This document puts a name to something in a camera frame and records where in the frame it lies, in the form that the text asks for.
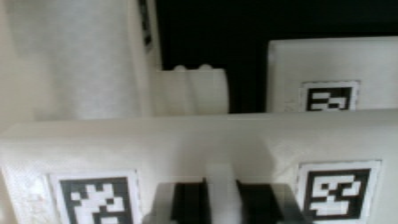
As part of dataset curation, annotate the white cabinet door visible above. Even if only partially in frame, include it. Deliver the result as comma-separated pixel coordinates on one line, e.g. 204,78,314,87
266,37,398,112
0,110,398,224

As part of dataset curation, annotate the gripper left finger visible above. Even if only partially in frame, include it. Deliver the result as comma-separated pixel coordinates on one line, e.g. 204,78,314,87
145,181,209,224

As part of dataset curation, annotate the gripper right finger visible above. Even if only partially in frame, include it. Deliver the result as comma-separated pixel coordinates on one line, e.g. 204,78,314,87
236,181,309,224

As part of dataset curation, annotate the white cabinet body box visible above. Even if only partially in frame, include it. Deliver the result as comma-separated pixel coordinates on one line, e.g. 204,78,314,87
0,0,229,132

